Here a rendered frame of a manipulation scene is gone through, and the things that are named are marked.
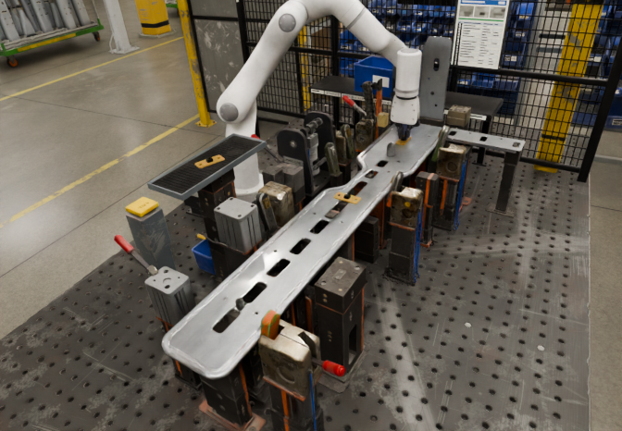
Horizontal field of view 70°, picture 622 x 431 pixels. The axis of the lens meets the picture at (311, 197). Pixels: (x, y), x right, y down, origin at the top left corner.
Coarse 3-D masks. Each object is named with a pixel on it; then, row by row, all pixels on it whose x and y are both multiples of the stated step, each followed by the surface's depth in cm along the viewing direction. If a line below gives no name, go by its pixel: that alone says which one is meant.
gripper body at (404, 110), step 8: (416, 96) 163; (392, 104) 166; (400, 104) 164; (408, 104) 163; (416, 104) 162; (392, 112) 168; (400, 112) 166; (408, 112) 164; (416, 112) 164; (392, 120) 170; (400, 120) 168; (408, 120) 166; (416, 120) 165
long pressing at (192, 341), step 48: (384, 144) 173; (432, 144) 171; (336, 192) 145; (384, 192) 144; (288, 240) 125; (336, 240) 124; (240, 288) 110; (288, 288) 109; (192, 336) 98; (240, 336) 97
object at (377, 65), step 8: (368, 56) 220; (376, 56) 220; (360, 64) 215; (368, 64) 222; (376, 64) 222; (384, 64) 219; (360, 72) 211; (368, 72) 208; (376, 72) 206; (384, 72) 203; (360, 80) 213; (368, 80) 210; (376, 80) 208; (384, 80) 205; (360, 88) 215; (384, 88) 207; (384, 96) 209
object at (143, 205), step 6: (144, 198) 117; (132, 204) 115; (138, 204) 115; (144, 204) 115; (150, 204) 114; (156, 204) 115; (126, 210) 114; (132, 210) 113; (138, 210) 112; (144, 210) 112; (150, 210) 114
